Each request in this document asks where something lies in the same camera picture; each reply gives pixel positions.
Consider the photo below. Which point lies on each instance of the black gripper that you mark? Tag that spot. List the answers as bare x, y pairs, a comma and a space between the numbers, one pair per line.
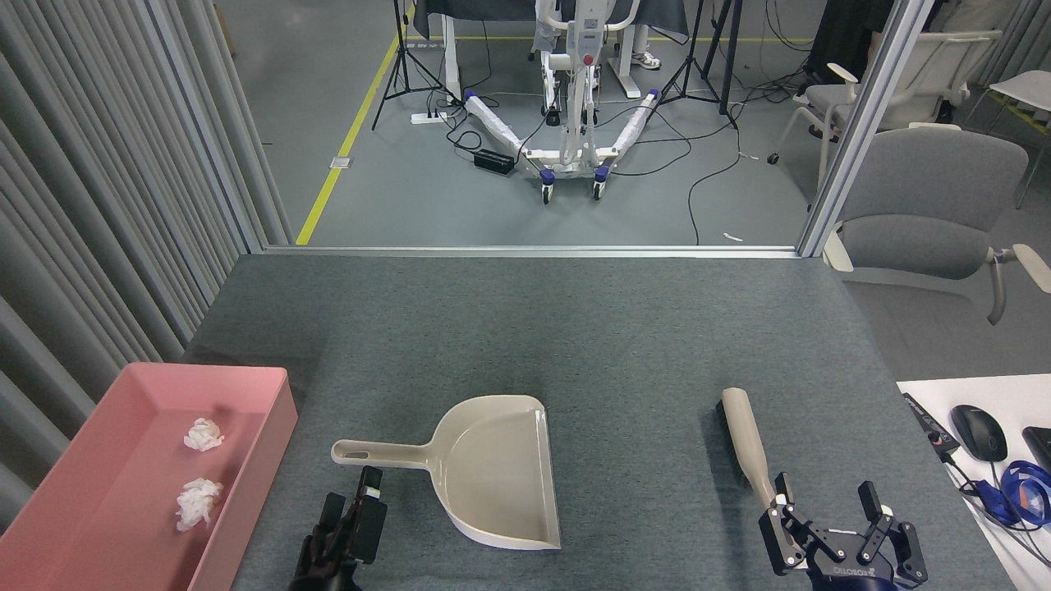
324, 581
854, 573

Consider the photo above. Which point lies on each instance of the beige brush with black bristles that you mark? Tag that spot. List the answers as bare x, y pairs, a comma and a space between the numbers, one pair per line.
745, 435

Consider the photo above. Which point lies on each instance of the large white paper ball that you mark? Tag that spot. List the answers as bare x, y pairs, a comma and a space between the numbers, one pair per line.
197, 502

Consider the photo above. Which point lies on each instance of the beige plastic dustpan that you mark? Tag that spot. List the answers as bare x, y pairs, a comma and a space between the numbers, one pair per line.
493, 476

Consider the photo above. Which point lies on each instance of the small white paper ball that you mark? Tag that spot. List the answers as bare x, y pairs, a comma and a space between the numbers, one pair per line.
203, 435

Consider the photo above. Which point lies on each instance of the pink plastic bin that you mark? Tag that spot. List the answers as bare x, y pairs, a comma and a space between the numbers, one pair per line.
123, 492

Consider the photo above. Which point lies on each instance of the slim black device with label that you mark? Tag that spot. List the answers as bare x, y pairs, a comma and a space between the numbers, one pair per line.
928, 423

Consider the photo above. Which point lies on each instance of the black computer mouse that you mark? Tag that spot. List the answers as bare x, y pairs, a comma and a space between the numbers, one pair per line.
979, 432

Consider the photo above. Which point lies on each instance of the white side table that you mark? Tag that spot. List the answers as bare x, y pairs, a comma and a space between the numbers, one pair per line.
1018, 394

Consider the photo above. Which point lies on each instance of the grey office chair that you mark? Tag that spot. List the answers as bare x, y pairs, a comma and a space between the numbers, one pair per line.
928, 189

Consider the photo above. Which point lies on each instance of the black power adapter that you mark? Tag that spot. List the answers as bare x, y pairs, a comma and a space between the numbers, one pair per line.
494, 161

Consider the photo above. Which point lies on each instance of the grey pleated curtain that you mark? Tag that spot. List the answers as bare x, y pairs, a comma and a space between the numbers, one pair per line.
98, 205

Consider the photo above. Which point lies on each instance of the white power strip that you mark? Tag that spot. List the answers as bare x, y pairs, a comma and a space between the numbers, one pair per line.
429, 118

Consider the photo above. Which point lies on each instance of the white mesh office chair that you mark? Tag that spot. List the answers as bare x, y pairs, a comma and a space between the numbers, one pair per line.
928, 74

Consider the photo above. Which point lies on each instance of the white desk with dark cloth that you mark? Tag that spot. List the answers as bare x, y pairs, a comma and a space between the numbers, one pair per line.
450, 57

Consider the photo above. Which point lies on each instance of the black tripod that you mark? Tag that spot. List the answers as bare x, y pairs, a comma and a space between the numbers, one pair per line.
401, 49
728, 57

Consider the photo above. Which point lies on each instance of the white chair with thin legs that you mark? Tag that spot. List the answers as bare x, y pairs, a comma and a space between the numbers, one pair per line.
1026, 86

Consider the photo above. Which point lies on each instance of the white stand on wheels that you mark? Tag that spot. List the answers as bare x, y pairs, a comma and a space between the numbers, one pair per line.
575, 82

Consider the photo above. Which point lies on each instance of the silver aluminium post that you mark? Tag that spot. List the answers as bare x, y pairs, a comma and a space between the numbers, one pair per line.
862, 131

